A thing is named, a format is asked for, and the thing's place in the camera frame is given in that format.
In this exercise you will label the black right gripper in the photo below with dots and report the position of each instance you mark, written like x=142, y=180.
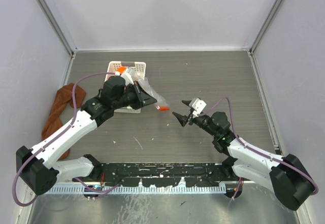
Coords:
x=183, y=119

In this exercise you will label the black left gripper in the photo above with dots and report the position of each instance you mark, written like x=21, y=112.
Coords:
x=142, y=98

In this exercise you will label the clear orange zip bag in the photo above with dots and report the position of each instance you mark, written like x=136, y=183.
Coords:
x=161, y=104

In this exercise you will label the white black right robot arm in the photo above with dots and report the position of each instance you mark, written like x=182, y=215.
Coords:
x=285, y=176

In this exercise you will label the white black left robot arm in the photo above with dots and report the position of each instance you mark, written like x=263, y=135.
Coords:
x=39, y=168

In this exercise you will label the white perforated plastic basket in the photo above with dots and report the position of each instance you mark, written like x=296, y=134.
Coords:
x=138, y=67

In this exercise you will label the orange fruit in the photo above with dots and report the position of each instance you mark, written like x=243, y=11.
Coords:
x=121, y=69

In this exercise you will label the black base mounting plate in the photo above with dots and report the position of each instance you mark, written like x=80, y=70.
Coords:
x=161, y=175

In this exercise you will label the brown cloth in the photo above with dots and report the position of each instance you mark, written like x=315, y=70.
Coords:
x=62, y=98

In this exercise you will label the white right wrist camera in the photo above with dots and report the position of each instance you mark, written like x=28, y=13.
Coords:
x=197, y=105

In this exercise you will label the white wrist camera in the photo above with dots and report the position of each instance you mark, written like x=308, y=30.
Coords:
x=197, y=105
x=128, y=75

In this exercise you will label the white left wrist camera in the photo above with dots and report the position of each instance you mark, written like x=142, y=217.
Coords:
x=128, y=75

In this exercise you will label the slotted cable duct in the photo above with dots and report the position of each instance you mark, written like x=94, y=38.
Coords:
x=152, y=190

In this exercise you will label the aluminium frame post left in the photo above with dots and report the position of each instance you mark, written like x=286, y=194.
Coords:
x=56, y=20

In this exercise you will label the aluminium frame post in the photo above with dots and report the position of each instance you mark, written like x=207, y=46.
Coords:
x=56, y=20
x=270, y=17

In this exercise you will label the aluminium frame post right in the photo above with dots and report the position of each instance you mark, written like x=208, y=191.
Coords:
x=270, y=17

